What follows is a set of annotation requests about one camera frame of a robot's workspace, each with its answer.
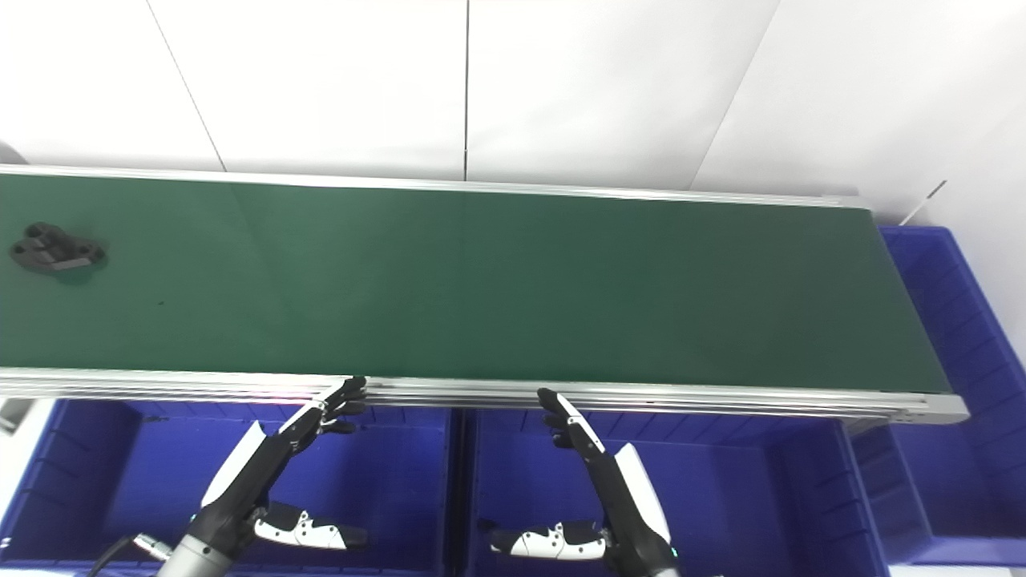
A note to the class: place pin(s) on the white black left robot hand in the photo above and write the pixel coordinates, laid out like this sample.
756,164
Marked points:
240,473

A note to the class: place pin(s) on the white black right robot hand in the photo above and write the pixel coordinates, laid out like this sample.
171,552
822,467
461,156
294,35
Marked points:
633,505

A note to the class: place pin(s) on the black flanged machine part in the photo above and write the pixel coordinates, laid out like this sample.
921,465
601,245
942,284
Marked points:
56,250

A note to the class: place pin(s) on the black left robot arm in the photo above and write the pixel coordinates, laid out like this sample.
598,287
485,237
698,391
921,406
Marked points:
196,561

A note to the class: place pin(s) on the blue plastic bin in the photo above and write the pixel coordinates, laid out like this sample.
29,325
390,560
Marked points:
962,320
721,497
385,481

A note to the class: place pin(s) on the green conveyor belt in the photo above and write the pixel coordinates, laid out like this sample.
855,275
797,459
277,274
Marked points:
481,288
641,397

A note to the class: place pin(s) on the aluminium conveyor leg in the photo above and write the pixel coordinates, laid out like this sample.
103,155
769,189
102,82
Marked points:
10,417

